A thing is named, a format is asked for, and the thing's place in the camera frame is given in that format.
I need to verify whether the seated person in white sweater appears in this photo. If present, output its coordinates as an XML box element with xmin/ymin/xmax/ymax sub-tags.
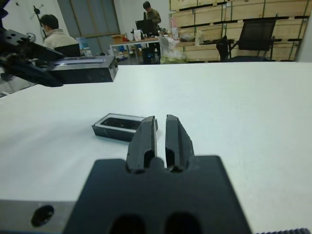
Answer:
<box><xmin>39</xmin><ymin>14</ymin><xmax>79</xmax><ymax>53</ymax></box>

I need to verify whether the black stand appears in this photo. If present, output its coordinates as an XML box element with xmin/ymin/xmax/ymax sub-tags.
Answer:
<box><xmin>32</xmin><ymin>4</ymin><xmax>47</xmax><ymax>41</ymax></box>

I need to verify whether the black office chair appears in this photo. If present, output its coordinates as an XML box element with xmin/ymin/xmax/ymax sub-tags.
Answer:
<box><xmin>215</xmin><ymin>17</ymin><xmax>279</xmax><ymax>62</ymax></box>

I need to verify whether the black box lid with picture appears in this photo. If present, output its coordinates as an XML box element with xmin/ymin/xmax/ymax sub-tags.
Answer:
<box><xmin>48</xmin><ymin>55</ymin><xmax>119</xmax><ymax>85</ymax></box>

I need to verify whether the black monitor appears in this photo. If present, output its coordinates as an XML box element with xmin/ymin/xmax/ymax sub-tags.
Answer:
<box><xmin>135</xmin><ymin>19</ymin><xmax>158</xmax><ymax>37</ymax></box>

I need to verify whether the computer with blue light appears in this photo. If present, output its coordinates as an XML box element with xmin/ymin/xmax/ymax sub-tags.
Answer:
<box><xmin>141</xmin><ymin>47</ymin><xmax>156</xmax><ymax>64</ymax></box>

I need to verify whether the dark desk chair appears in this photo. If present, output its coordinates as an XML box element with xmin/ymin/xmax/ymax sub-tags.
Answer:
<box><xmin>53</xmin><ymin>43</ymin><xmax>81</xmax><ymax>59</ymax></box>

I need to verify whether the black box with white liner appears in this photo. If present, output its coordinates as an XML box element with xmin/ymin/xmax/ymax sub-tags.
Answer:
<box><xmin>91</xmin><ymin>112</ymin><xmax>159</xmax><ymax>143</ymax></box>

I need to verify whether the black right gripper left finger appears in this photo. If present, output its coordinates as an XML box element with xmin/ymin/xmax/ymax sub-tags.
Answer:
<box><xmin>125</xmin><ymin>115</ymin><xmax>157</xmax><ymax>174</ymax></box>

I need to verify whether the small orange box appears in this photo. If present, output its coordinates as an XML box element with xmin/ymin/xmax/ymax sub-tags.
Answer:
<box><xmin>111</xmin><ymin>34</ymin><xmax>128</xmax><ymax>45</ymax></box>

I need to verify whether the yellow-green bag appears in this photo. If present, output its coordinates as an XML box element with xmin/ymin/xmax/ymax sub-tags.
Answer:
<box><xmin>159</xmin><ymin>54</ymin><xmax>189</xmax><ymax>65</ymax></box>

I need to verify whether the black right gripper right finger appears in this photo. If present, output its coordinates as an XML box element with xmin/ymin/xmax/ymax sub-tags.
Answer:
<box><xmin>165</xmin><ymin>114</ymin><xmax>195</xmax><ymax>173</ymax></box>

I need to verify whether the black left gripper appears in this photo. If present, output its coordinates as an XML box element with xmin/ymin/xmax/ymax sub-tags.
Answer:
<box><xmin>0</xmin><ymin>28</ymin><xmax>66</xmax><ymax>88</ymax></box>

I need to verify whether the white frame desk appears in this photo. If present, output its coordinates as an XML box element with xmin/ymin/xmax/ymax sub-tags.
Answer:
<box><xmin>109</xmin><ymin>36</ymin><xmax>162</xmax><ymax>64</ymax></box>

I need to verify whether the standing person in olive jacket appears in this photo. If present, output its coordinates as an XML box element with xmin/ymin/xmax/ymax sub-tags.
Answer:
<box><xmin>142</xmin><ymin>0</ymin><xmax>162</xmax><ymax>35</ymax></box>

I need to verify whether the white plastic bag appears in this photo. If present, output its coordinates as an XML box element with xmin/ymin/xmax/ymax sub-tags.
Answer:
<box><xmin>158</xmin><ymin>35</ymin><xmax>183</xmax><ymax>59</ymax></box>

